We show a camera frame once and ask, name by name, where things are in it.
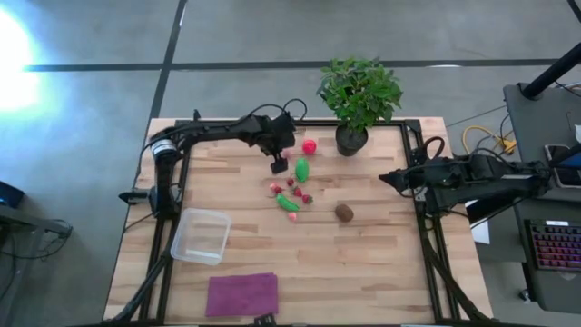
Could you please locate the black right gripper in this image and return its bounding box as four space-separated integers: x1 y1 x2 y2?
378 157 448 202

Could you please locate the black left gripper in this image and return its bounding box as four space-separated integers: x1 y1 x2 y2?
248 112 297 175

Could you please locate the brown toy kiwi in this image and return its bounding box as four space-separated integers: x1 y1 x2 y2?
334 203 355 223

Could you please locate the clear plastic tupperware container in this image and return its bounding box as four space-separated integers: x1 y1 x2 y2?
170 207 233 267

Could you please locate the green toy pepper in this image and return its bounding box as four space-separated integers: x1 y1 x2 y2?
294 157 310 184

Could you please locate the black plant pot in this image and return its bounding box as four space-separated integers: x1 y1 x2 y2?
335 124 369 158

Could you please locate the green leafy plant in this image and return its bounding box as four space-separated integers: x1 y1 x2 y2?
316 56 404 134

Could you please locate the white paper sheet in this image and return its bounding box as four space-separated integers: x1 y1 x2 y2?
465 199 491 245

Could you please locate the folded purple cloth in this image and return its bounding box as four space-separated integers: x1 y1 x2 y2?
204 272 280 318

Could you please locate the grey side desk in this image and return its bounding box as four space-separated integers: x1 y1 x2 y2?
502 83 581 314

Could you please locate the backlit computer keyboard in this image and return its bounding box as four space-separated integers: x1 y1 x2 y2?
524 219 581 273

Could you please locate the black pole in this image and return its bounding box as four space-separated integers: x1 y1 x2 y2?
519 43 581 100

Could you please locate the black box device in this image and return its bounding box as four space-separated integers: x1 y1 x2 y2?
0 180 26 209

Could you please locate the black aluminium table frame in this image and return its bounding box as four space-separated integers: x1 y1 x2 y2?
103 118 494 327

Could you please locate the yellow cable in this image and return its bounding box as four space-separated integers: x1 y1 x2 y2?
461 125 517 155

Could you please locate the black table-level camera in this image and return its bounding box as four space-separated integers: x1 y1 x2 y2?
252 312 278 327

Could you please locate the dark side table with cables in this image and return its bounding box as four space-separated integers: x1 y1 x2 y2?
0 203 74 263

